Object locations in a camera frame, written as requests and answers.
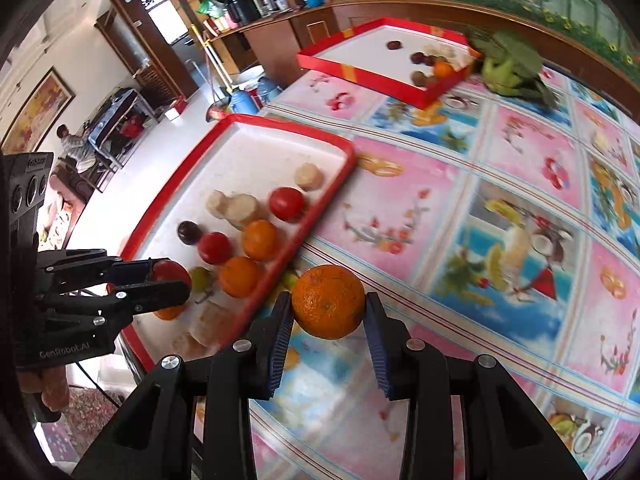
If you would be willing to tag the framed wall painting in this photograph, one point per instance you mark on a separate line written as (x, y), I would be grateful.
(37, 107)

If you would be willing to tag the green packet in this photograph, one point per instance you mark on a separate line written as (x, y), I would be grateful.
(210, 7)

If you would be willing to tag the blue thermos jug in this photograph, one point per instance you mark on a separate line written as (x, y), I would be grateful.
(243, 101)

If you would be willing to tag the black kettle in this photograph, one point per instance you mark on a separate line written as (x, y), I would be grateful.
(240, 7)

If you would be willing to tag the red-rimmed white tray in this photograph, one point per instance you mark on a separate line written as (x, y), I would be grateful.
(250, 160)

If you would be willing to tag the red tomato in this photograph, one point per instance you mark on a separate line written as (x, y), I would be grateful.
(175, 271)
(214, 247)
(286, 203)

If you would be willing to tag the red cardboard box lid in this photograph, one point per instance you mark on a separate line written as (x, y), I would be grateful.
(350, 67)

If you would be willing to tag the brown kiwi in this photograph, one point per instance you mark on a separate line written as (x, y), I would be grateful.
(419, 78)

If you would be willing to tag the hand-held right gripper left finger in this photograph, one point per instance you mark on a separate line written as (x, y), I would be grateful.
(280, 345)

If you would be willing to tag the broom with red head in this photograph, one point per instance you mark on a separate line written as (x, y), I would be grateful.
(217, 112)

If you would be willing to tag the small green plum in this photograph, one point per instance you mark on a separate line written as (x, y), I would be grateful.
(200, 278)

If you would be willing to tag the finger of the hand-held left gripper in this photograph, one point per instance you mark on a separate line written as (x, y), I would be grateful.
(150, 294)
(130, 270)

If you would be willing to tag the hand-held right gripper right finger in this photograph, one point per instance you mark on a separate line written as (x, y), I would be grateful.
(377, 350)

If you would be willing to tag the green bok choy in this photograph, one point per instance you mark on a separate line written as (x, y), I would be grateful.
(510, 65)

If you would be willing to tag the person's left hand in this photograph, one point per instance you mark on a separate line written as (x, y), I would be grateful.
(47, 385)

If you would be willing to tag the grey-blue thermos jug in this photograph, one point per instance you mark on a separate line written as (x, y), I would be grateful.
(267, 91)

